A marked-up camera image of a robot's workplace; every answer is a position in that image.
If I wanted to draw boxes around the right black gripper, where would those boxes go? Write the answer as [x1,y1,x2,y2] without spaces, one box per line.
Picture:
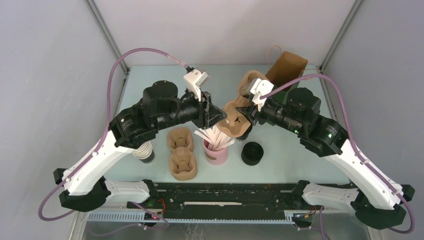
[235,96,304,136]

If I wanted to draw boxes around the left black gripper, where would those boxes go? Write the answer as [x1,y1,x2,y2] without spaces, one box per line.
[154,84,228,131]

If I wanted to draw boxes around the single brown cup carrier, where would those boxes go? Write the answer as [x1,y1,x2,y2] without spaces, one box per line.
[217,70,267,138]

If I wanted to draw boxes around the green paper bag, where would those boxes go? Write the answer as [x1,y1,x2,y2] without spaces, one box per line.
[265,51,309,90]

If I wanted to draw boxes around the black paper coffee cup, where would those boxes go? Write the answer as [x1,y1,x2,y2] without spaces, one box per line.
[236,125,253,141]

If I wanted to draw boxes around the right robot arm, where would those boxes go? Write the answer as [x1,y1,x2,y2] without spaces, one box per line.
[237,87,415,230]

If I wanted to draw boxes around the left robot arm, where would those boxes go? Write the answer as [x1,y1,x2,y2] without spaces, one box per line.
[53,80,227,212]

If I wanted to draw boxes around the bundle of white straws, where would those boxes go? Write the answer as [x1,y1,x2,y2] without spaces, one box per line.
[193,125,235,152]

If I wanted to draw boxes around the stack of black lids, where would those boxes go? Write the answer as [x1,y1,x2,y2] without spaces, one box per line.
[240,142,264,166]

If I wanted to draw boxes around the pink straw holder cup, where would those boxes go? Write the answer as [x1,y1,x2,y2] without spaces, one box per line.
[202,140,229,166]

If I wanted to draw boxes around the brown cardboard cup carrier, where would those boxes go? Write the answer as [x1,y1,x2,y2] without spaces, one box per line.
[166,127,198,181]

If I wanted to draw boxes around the stack of paper cups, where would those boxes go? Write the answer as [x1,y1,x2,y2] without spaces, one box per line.
[132,141,156,164]

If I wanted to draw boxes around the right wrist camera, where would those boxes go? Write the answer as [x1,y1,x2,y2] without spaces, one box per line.
[247,78,274,112]

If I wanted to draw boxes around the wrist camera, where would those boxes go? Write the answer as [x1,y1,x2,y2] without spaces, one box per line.
[183,68,210,102]
[247,78,274,112]

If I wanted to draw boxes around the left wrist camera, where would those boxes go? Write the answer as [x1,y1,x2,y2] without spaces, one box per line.
[183,68,210,102]

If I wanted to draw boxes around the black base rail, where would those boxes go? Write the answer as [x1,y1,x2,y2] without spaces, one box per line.
[92,181,355,222]

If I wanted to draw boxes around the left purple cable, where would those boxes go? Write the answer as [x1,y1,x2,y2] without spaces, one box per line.
[38,47,193,238]

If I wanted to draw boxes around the purple cable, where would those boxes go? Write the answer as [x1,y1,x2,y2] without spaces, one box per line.
[261,73,417,240]
[38,47,193,238]

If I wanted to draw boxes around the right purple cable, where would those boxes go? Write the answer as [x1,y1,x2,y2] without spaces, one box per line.
[261,73,417,240]

